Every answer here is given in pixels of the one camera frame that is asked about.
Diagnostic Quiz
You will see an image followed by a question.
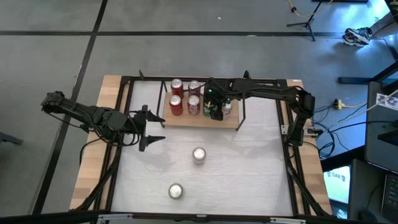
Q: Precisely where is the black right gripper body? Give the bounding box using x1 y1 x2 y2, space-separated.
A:
203 78 233 106

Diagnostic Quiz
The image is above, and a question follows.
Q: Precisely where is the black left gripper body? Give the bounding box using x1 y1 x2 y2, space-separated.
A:
124 111 143 141

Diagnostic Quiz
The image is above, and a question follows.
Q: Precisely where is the green Sprite can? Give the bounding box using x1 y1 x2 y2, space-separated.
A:
203 101 217 118

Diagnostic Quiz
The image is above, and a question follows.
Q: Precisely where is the silver Diet Coke can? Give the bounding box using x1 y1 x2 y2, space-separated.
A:
221 100 234 121

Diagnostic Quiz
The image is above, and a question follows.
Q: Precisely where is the red Coca-Cola can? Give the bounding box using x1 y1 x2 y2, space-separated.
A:
187 95 201 116
169 95 184 117
187 80 203 97
170 78 185 98

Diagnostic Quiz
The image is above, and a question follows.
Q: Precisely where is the lime green beverage can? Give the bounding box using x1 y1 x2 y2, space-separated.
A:
167 183 185 200

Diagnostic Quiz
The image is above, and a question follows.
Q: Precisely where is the black tripod stand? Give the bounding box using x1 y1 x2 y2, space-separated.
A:
286 0 335 42

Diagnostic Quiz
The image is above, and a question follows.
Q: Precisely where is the black rig beam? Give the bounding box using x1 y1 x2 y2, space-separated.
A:
0 210 398 224

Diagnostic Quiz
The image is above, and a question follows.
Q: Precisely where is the grey furniture foot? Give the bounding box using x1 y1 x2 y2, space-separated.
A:
0 132 24 146

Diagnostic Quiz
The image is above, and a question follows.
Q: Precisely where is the black desk leg bar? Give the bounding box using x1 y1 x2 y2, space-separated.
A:
338 62 398 85

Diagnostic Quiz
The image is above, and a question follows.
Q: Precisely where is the white lit screen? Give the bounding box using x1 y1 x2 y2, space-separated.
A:
323 164 352 205

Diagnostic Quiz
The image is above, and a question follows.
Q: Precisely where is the person's shoe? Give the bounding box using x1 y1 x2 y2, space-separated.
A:
341 27 373 47

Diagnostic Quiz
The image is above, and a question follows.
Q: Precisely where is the dark grey desk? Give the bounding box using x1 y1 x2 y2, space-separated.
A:
365 81 398 174

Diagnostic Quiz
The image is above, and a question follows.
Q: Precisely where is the white printed paper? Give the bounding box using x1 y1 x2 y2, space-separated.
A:
375 92 398 112

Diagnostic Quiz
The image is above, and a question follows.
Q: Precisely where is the person's leg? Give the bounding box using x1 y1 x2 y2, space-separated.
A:
369 12 398 40

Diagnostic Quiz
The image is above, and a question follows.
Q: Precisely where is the black keyboard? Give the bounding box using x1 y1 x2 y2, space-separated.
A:
381 174 398 223

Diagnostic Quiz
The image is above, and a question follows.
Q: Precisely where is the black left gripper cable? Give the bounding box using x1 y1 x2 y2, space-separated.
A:
119 114 144 147

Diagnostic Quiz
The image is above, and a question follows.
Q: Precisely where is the black metal table frame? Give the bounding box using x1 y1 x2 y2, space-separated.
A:
70 70 333 218

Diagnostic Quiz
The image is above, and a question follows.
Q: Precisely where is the yellow cable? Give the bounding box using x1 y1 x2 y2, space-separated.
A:
287 0 335 19

